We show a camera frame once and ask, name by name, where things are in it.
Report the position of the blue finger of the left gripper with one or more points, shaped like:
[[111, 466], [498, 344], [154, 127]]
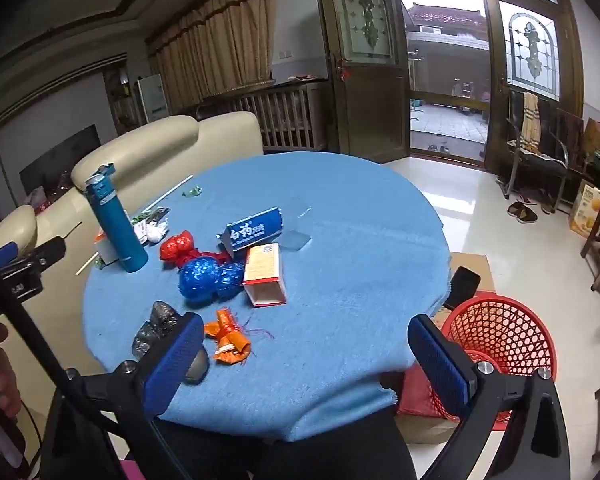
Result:
[[8, 254]]

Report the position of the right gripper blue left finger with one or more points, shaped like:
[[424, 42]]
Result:
[[167, 362]]

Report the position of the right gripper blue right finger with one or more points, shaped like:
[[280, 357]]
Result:
[[446, 365]]

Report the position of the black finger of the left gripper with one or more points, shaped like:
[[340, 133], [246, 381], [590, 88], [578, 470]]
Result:
[[45, 254]]

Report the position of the grey silver bag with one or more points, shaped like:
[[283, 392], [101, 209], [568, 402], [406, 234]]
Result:
[[161, 320]]

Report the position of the orange wrapper trash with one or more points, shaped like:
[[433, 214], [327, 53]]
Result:
[[232, 345]]

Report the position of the blue plastic bag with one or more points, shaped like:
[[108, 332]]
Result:
[[205, 279]]

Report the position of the red plastic bag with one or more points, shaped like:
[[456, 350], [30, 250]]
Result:
[[180, 249]]

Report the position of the red white carton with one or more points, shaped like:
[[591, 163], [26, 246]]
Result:
[[263, 278]]

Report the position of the blue toothpaste box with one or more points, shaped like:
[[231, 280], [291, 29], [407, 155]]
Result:
[[255, 229]]

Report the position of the clear plastic container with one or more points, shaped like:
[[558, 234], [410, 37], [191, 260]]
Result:
[[297, 224]]

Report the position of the red mesh waste basket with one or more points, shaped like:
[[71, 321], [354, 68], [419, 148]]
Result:
[[503, 332]]

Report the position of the small white orange box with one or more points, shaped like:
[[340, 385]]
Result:
[[105, 249]]

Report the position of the cardboard box on floor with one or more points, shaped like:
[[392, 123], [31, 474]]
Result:
[[417, 418]]

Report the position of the black television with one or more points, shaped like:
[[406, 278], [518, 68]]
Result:
[[48, 169]]

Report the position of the teal thermos bottle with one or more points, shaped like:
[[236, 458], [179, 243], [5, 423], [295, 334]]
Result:
[[108, 210]]

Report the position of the black phone on stand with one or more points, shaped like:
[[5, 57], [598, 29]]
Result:
[[464, 285]]

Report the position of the snack packets pile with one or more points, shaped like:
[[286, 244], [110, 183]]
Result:
[[151, 227]]

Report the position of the white straw stick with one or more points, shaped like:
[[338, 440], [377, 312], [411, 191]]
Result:
[[164, 195]]

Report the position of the cream leather sofa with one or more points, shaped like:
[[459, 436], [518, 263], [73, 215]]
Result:
[[147, 161]]

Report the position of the green candy wrapper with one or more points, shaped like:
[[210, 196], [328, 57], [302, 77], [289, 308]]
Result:
[[193, 192]]

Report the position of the blue table cloth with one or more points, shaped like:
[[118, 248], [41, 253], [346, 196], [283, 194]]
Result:
[[321, 311]]

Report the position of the pair of slippers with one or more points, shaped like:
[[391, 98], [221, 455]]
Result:
[[522, 212]]

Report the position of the orange fruit carton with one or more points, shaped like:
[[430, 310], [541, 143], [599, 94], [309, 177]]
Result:
[[585, 209]]

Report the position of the beige curtain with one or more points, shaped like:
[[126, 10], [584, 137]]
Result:
[[214, 47]]

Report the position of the wooden glass door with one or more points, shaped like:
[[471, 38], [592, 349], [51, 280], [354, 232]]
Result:
[[366, 58]]

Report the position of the metal frame chair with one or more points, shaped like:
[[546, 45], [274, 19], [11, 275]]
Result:
[[543, 137]]

